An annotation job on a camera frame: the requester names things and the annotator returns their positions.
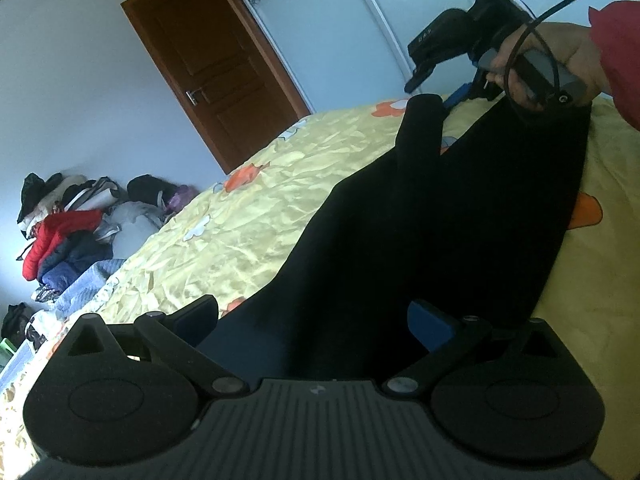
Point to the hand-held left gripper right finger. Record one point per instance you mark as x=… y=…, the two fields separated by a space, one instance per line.
x=430 y=327

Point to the black bag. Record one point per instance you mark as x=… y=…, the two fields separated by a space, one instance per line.
x=147 y=189

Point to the person's right hand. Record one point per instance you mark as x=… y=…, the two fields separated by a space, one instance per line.
x=570 y=45

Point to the person's red-sleeved right forearm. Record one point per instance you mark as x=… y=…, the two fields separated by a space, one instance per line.
x=622 y=50

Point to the dark bag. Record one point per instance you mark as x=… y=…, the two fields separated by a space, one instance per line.
x=16 y=322

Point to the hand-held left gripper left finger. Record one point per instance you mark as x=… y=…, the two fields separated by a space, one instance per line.
x=197 y=317

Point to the purple cloth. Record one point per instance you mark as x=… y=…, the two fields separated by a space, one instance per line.
x=181 y=197

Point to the navy blue jacket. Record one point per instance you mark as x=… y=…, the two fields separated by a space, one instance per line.
x=75 y=257

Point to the black garment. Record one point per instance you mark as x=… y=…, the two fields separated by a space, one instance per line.
x=37 y=192

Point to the yellow floral bed sheet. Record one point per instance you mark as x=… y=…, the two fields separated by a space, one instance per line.
x=250 y=220

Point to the grey white bundle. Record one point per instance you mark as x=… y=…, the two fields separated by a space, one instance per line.
x=132 y=227

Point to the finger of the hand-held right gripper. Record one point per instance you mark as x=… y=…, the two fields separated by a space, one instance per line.
x=457 y=95
x=420 y=77

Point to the brown wooden door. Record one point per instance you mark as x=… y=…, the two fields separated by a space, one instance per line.
x=215 y=60

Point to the light blue quilt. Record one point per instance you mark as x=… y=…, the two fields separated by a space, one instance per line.
x=87 y=285

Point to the black pants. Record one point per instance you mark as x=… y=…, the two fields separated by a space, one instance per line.
x=425 y=210

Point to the red jacket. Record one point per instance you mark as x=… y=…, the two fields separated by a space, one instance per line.
x=55 y=240

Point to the white wardrobe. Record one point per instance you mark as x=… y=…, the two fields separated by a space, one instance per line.
x=325 y=35

